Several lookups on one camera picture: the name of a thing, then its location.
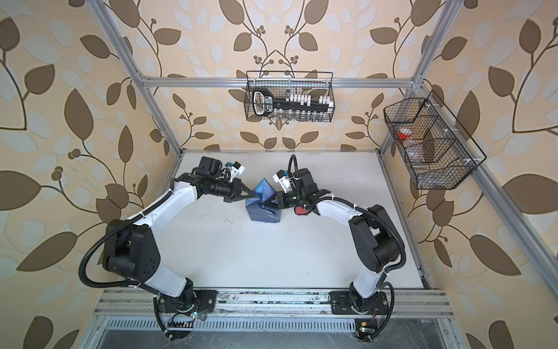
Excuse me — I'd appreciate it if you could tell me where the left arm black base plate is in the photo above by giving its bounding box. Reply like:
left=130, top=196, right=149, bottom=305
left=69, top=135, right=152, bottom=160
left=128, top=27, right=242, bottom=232
left=157, top=289, right=218, bottom=314

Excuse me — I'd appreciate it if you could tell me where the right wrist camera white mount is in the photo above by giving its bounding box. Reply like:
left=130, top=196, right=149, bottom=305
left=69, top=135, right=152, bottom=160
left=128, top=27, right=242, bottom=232
left=273, top=170, right=295, bottom=193

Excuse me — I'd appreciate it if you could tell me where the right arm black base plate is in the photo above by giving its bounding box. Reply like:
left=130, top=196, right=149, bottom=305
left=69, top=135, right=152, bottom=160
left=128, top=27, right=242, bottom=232
left=328, top=291, right=389, bottom=316

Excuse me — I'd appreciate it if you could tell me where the black socket wrench set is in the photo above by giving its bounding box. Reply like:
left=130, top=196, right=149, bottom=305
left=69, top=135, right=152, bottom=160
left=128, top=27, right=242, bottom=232
left=248, top=87, right=335, bottom=119

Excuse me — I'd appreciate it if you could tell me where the aluminium front rail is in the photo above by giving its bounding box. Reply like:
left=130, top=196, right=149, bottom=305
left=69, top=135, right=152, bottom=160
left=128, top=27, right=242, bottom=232
left=93, top=286, right=456, bottom=319

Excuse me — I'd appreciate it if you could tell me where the black wire basket right wall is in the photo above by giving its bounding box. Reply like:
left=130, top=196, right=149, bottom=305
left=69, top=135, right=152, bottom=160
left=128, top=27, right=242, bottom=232
left=383, top=91, right=487, bottom=190

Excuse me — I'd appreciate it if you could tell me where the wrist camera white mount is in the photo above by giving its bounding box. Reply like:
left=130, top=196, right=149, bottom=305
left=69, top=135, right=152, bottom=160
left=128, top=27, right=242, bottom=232
left=224, top=161, right=245, bottom=182
left=273, top=170, right=295, bottom=193

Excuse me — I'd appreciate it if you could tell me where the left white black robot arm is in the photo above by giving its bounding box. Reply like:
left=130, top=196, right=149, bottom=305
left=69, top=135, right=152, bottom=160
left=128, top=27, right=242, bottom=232
left=78, top=156, right=254, bottom=314

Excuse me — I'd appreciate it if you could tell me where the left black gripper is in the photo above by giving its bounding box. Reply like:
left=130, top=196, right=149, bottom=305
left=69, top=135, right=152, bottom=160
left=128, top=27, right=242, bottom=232
left=207, top=179, right=254, bottom=202

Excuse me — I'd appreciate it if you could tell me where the red tape dispenser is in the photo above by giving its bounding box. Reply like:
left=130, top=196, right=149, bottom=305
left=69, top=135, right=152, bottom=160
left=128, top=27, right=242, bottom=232
left=294, top=206, right=310, bottom=216

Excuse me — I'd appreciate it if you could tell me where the light blue wrapping paper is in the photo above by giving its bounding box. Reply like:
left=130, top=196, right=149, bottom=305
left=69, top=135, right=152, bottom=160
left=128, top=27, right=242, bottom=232
left=246, top=179, right=281, bottom=223

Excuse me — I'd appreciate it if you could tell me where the black wire basket wall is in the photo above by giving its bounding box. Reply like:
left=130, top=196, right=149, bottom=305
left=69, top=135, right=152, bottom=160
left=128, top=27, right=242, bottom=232
left=244, top=69, right=336, bottom=123
left=383, top=91, right=487, bottom=190

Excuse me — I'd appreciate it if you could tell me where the red capped clear container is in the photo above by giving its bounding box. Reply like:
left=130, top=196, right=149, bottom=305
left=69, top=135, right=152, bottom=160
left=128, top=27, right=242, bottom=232
left=397, top=127, right=413, bottom=141

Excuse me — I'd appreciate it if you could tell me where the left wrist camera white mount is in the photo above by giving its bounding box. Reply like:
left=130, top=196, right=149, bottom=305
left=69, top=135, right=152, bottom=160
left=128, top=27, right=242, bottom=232
left=224, top=161, right=245, bottom=182

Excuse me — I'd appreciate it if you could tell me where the black wire basket back wall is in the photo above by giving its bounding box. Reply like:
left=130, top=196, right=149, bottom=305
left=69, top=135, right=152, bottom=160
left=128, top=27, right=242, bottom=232
left=244, top=69, right=336, bottom=123

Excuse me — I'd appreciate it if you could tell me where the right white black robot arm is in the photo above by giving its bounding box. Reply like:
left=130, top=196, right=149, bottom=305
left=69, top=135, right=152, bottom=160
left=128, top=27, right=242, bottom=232
left=264, top=155, right=407, bottom=315

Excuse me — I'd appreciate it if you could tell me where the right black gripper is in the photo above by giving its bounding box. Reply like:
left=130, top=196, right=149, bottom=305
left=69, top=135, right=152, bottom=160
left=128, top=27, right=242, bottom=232
left=265, top=191, right=307, bottom=209

